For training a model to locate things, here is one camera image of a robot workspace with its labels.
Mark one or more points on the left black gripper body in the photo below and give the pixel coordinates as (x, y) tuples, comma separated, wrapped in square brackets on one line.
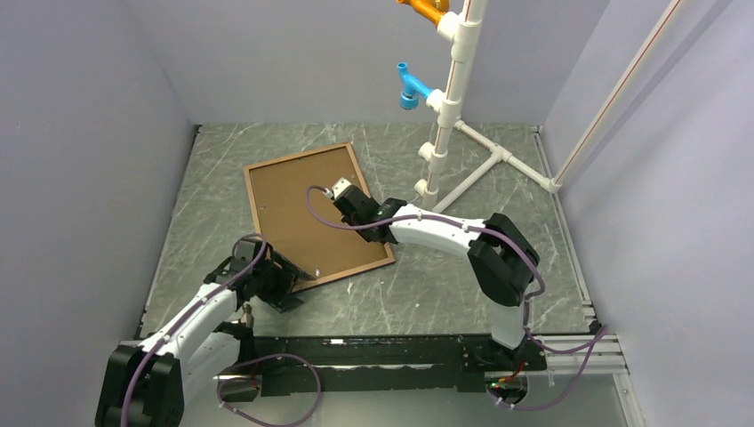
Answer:
[(272, 280)]

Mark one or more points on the blue picture frame with photo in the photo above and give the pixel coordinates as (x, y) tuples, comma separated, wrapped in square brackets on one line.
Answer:
[(279, 200)]

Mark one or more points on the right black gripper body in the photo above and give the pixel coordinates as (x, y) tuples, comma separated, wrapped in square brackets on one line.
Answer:
[(363, 234)]

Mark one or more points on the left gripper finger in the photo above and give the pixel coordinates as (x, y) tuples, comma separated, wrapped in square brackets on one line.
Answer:
[(284, 303), (283, 269)]

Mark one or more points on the aluminium extrusion frame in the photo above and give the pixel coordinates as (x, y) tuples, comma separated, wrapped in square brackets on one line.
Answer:
[(572, 355)]

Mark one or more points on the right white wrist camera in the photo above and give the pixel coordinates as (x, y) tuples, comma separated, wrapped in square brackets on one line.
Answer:
[(339, 187)]

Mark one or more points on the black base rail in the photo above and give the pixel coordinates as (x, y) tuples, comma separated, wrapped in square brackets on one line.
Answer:
[(281, 366)]

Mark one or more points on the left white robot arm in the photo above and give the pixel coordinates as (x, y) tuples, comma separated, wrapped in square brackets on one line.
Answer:
[(151, 382)]

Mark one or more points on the white diagonal PVC pole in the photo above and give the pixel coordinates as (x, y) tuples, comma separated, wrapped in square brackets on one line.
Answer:
[(559, 179)]

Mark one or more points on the blue pipe fitting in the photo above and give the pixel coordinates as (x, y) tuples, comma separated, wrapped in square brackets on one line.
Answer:
[(413, 88)]

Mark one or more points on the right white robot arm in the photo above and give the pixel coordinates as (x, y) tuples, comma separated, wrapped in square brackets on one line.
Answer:
[(503, 261)]

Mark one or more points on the orange pipe fitting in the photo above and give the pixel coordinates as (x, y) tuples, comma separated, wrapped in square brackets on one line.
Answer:
[(431, 10)]

